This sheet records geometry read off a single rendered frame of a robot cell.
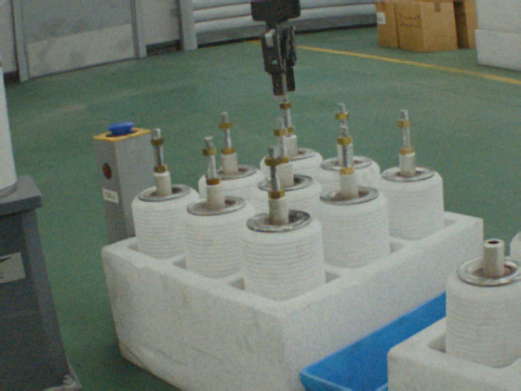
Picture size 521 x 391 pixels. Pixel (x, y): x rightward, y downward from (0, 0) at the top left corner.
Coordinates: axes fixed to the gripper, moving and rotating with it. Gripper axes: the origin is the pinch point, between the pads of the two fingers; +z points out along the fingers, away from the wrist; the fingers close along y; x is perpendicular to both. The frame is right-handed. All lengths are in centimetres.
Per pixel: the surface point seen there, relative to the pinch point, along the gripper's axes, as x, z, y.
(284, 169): 2.7, 8.5, 17.6
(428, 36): 11, 27, -356
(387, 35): -16, 29, -393
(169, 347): -12.5, 29.2, 29.7
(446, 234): 24.2, 17.9, 18.5
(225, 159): -7.2, 8.4, 10.6
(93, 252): -50, 36, -27
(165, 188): -13.4, 9.7, 20.0
